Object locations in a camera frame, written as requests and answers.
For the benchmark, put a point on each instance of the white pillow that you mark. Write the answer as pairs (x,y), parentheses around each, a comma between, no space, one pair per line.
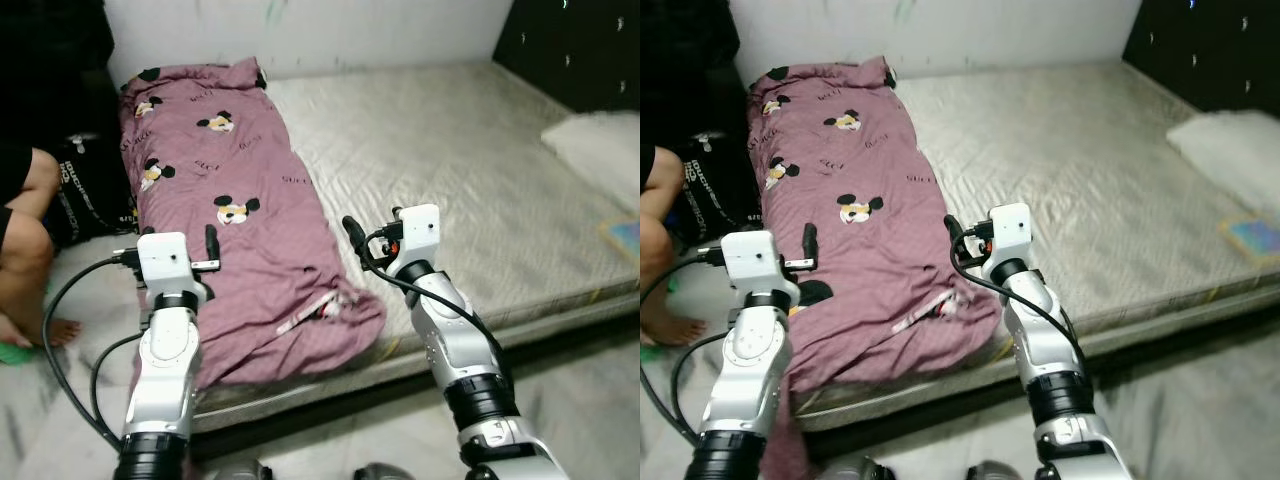
(1230,155)
(600,150)

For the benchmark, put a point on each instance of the person in black clothes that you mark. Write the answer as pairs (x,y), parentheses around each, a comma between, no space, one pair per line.
(660,260)
(25,260)

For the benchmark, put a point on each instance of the silver robot left leg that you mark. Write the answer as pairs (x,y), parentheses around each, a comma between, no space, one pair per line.
(855,471)
(242,472)

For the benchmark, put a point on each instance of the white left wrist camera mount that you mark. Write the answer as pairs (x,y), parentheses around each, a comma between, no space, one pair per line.
(750,260)
(165,260)

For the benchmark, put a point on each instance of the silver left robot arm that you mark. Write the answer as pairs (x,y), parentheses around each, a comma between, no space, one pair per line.
(750,380)
(165,380)

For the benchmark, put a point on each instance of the silver robot right leg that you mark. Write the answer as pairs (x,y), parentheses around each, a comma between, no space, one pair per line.
(990,472)
(375,473)

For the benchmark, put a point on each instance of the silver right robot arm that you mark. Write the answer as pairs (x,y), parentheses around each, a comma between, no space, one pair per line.
(1045,340)
(455,340)

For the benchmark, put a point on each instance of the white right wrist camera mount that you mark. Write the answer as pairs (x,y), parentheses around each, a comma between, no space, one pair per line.
(1010,235)
(415,235)

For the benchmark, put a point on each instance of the black printed bag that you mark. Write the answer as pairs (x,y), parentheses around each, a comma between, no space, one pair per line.
(90,200)
(720,195)

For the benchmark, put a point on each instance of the black tufted headboard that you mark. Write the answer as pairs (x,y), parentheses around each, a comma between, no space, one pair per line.
(570,50)
(1200,50)

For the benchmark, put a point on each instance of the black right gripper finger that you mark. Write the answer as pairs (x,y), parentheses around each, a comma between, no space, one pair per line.
(955,234)
(355,235)

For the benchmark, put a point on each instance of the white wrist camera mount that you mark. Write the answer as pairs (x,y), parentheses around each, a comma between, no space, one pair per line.
(165,260)
(415,235)
(1010,235)
(750,260)

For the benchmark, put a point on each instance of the mauve cartoon print blanket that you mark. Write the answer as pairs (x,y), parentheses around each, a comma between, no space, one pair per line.
(860,160)
(240,260)

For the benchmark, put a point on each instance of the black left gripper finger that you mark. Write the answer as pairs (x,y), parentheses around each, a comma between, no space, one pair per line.
(810,244)
(213,245)

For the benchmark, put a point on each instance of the white patterned mattress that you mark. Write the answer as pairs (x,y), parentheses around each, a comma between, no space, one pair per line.
(450,170)
(1080,170)

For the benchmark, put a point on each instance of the silver robot leg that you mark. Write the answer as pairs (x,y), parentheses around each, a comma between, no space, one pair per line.
(375,473)
(855,471)
(990,472)
(242,472)

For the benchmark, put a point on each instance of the colourful yellow bordered book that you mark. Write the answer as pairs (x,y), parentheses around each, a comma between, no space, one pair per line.
(622,240)
(1250,240)

